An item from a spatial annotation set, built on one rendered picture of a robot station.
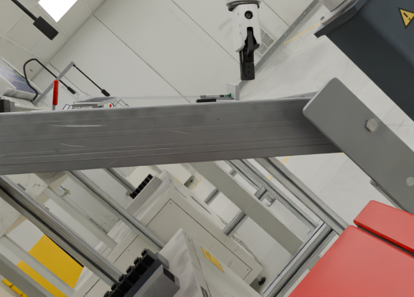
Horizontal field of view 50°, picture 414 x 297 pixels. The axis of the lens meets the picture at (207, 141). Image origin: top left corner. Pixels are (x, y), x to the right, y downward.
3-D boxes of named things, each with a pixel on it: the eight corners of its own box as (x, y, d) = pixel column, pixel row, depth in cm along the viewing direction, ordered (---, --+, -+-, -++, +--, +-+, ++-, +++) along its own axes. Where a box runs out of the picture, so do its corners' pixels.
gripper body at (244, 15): (264, -4, 102) (267, 46, 103) (253, 7, 112) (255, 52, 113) (231, -3, 101) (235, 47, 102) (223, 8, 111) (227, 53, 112)
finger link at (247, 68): (255, 49, 104) (257, 78, 105) (252, 52, 108) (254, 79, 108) (242, 50, 104) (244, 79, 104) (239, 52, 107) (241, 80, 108)
